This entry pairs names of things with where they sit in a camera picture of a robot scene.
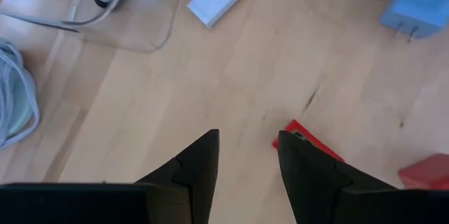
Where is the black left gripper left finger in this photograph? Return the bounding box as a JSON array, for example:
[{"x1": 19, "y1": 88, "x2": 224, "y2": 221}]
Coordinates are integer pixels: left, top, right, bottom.
[{"x1": 135, "y1": 129, "x2": 221, "y2": 224}]

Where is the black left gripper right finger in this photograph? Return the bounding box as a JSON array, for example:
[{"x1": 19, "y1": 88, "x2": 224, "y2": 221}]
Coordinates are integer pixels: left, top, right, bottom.
[{"x1": 277, "y1": 130, "x2": 399, "y2": 224}]

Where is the red digital timer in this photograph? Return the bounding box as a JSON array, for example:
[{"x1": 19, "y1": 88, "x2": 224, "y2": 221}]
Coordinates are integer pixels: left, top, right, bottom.
[{"x1": 272, "y1": 119, "x2": 345, "y2": 164}]

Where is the small red block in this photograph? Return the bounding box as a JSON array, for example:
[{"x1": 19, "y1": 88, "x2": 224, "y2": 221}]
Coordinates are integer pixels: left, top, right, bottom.
[{"x1": 398, "y1": 152, "x2": 449, "y2": 190}]

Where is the pale blue plug charger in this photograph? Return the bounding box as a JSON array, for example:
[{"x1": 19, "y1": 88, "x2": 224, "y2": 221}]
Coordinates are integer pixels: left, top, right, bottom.
[{"x1": 380, "y1": 0, "x2": 449, "y2": 42}]

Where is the clear plastic bin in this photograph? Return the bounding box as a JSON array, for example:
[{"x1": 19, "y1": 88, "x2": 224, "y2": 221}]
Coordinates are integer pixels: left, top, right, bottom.
[{"x1": 0, "y1": 0, "x2": 187, "y2": 55}]

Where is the white coiled cable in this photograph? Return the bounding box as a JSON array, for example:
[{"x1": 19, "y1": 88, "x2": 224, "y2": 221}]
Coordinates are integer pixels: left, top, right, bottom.
[{"x1": 0, "y1": 37, "x2": 41, "y2": 150}]

